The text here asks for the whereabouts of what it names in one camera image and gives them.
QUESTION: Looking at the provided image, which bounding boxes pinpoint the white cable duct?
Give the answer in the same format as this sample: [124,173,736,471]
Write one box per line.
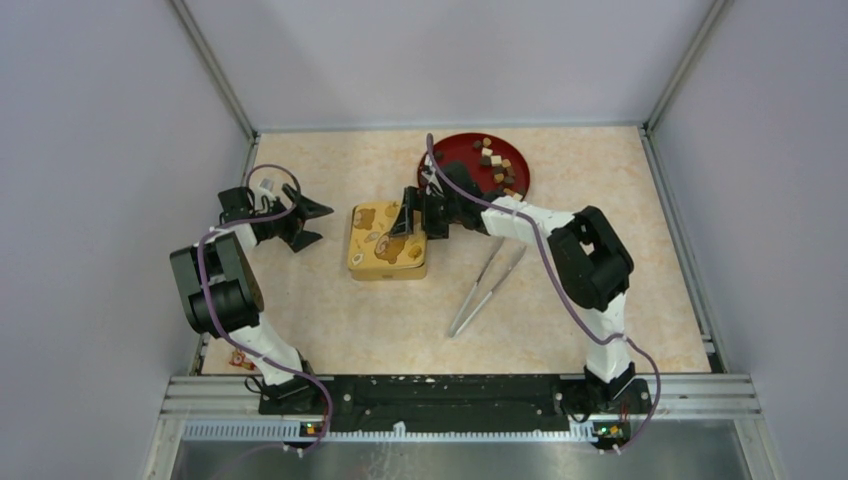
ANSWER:
[182,420,598,443]

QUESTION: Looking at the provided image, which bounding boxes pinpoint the gold chocolate box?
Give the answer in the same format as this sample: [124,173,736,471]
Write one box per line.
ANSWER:
[347,253,428,281]

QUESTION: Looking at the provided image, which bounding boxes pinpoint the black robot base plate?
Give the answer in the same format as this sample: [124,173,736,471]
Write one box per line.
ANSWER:
[244,374,651,435]

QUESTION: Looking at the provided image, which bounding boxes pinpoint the red round tray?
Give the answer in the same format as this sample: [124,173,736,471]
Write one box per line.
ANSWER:
[415,132,531,201]

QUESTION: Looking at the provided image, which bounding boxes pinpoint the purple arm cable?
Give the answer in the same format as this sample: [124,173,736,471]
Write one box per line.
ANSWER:
[424,133,662,457]
[195,164,334,457]

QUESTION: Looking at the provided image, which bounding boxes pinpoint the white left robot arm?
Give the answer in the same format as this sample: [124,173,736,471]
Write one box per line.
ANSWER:
[169,183,333,414]

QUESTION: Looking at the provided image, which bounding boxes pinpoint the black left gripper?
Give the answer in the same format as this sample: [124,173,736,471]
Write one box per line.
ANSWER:
[256,183,332,251]

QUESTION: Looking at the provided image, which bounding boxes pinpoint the steel serving tongs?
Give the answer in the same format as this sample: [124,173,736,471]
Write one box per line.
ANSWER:
[447,238,527,339]

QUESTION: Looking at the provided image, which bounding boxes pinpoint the gold box lid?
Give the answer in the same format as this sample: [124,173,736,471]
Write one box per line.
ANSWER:
[346,201,427,264]

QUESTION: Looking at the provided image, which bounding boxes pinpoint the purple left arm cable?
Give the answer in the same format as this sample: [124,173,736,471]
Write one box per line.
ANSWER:
[195,164,334,457]

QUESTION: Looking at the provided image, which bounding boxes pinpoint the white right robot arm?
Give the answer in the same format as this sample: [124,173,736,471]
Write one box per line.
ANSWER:
[389,158,635,412]

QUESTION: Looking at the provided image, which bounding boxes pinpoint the orange owl sticker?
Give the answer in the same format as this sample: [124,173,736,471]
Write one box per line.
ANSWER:
[229,351,256,371]

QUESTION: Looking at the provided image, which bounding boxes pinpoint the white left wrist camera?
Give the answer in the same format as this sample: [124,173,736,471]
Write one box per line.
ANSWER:
[254,178,277,199]

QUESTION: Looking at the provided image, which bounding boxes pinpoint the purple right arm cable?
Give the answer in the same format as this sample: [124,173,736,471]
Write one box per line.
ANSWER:
[424,133,662,457]

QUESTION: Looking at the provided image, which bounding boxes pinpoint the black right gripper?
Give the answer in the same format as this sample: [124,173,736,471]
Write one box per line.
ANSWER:
[390,187,461,243]

